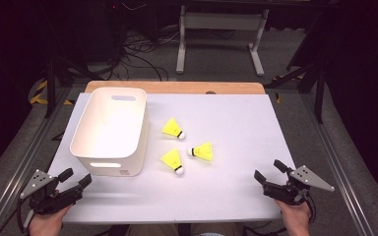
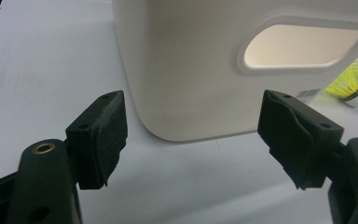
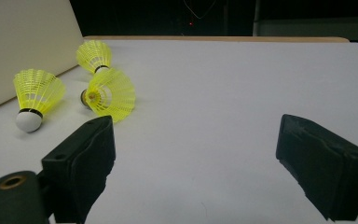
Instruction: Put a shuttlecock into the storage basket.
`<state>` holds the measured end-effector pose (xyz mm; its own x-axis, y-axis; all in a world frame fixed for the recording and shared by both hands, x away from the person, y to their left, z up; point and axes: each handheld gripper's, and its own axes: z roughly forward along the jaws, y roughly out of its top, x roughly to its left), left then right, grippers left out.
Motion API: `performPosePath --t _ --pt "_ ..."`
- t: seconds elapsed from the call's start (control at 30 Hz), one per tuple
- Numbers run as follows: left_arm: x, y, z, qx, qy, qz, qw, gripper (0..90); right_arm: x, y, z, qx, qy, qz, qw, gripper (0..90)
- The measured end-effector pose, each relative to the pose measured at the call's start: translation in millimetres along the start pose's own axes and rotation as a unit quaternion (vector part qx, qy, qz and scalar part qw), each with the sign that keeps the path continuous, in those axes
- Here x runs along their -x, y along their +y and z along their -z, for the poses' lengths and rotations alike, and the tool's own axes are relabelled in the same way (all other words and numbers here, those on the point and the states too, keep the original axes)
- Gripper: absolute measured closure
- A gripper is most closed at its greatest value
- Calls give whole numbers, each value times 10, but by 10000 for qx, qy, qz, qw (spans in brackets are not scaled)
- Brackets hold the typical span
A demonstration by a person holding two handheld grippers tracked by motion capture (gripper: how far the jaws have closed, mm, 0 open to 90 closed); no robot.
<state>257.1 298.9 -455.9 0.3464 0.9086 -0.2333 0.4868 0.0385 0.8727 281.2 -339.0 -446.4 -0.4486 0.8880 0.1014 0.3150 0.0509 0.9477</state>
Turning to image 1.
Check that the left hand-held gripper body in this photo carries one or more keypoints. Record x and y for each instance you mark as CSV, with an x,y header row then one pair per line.
x,y
49,196

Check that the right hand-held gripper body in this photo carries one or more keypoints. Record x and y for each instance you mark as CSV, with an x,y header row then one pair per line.
x,y
288,195

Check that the white plastic bin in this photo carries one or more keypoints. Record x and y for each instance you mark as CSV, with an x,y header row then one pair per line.
x,y
111,131

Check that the yellow shuttlecock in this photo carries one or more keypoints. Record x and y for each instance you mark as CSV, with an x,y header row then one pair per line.
x,y
172,128
172,159
205,151

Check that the person's right hand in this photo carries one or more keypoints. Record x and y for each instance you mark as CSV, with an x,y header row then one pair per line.
x,y
297,219

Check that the person's left hand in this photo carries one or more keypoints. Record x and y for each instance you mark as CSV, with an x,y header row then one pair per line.
x,y
46,224

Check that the white table sheet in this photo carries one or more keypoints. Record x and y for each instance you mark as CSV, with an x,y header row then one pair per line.
x,y
226,131

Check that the blue striped shirt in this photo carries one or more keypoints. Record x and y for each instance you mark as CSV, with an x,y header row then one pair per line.
x,y
210,234

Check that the black metal stand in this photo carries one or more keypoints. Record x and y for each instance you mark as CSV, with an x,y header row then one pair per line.
x,y
319,98

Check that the yellow black floor tape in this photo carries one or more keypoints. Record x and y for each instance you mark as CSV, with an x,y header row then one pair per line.
x,y
37,98

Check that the black tripod stand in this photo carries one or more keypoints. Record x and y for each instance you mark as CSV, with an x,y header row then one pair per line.
x,y
50,88

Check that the black equipment rack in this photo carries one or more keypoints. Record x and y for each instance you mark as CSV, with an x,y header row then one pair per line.
x,y
134,19

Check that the aluminium floor rail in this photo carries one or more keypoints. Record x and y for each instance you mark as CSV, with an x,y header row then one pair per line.
x,y
337,164
25,164

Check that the white metal stand frame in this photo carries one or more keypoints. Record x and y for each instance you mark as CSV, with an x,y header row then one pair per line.
x,y
223,21

